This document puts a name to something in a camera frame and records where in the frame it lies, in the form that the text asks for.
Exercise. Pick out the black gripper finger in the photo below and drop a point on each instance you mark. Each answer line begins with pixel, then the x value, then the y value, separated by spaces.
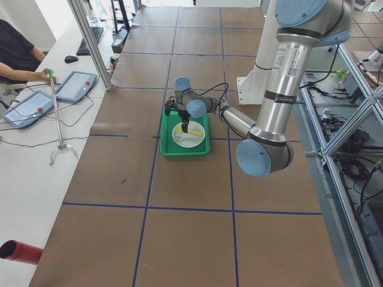
pixel 184 125

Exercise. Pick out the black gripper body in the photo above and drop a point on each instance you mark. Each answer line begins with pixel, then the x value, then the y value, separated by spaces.
pixel 182 114

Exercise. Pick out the yellow plastic spoon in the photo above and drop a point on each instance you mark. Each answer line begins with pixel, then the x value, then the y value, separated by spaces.
pixel 192 132

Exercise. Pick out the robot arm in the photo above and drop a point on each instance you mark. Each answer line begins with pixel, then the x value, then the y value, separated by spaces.
pixel 301 26

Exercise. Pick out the white round plate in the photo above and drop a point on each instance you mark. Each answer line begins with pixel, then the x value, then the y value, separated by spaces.
pixel 193 125

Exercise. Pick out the pale grey plastic fork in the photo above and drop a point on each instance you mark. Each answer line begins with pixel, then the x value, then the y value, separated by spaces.
pixel 188 137

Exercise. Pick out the green plastic tray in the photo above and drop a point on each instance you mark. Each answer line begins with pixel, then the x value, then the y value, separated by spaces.
pixel 167 145

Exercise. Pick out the brown paper table cover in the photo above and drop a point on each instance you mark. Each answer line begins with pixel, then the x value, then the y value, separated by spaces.
pixel 133 217

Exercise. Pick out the far teach pendant tablet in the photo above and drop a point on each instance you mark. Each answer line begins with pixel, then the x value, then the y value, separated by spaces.
pixel 75 86

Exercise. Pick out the teach pendant tablet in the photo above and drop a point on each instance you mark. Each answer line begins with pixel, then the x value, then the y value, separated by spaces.
pixel 75 86
pixel 29 110

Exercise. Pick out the reacher grabber tool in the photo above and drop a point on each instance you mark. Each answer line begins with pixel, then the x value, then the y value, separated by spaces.
pixel 62 147

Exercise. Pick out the black computer mouse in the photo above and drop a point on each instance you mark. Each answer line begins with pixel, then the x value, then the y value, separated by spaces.
pixel 70 59

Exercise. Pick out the near teach pendant tablet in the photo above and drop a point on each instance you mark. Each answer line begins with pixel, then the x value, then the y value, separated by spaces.
pixel 29 110

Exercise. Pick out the seated person in black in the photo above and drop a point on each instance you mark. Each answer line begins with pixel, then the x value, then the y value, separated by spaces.
pixel 19 58

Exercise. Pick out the red cylinder tube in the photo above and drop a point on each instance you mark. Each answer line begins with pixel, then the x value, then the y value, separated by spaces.
pixel 21 252

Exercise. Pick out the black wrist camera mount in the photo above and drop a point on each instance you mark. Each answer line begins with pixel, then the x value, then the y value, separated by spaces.
pixel 170 105

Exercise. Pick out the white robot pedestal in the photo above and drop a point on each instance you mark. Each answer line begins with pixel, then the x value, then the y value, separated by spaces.
pixel 251 88

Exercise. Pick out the aluminium frame post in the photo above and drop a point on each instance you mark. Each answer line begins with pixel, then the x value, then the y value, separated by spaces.
pixel 81 19

